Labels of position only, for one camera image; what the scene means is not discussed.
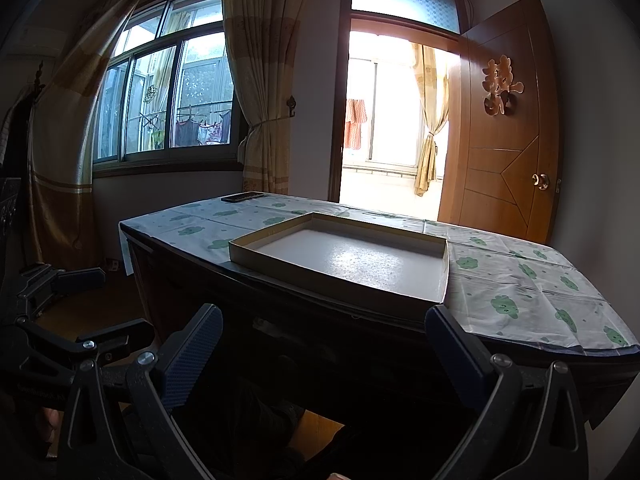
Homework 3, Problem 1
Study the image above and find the yellow tied curtain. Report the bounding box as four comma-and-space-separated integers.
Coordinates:
222, 0, 305, 194

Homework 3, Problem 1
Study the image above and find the balcony yellow curtain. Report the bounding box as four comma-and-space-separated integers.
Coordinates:
412, 44, 450, 197

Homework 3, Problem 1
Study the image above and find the shallow cardboard box tray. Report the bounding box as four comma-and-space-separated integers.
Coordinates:
229, 212, 449, 321

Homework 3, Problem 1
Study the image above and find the window with dark frame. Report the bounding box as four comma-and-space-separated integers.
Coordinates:
92, 0, 240, 167

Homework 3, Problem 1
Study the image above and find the brass door knob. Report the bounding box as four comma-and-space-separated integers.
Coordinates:
532, 174, 550, 191

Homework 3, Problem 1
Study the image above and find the double happiness door ornament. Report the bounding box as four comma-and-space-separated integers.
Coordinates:
482, 54, 525, 116

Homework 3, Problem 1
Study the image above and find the orange striped left curtain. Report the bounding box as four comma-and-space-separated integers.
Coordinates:
28, 0, 141, 270

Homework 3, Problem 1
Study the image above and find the curtain tieback wall hook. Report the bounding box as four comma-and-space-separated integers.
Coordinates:
285, 96, 297, 117

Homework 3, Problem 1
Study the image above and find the black smartphone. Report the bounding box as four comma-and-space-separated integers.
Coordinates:
221, 191, 264, 204

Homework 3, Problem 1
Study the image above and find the wooden door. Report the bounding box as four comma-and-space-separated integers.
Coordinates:
438, 0, 562, 244

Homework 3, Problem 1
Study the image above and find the green cloud print tablecloth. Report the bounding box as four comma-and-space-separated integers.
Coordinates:
118, 194, 639, 356

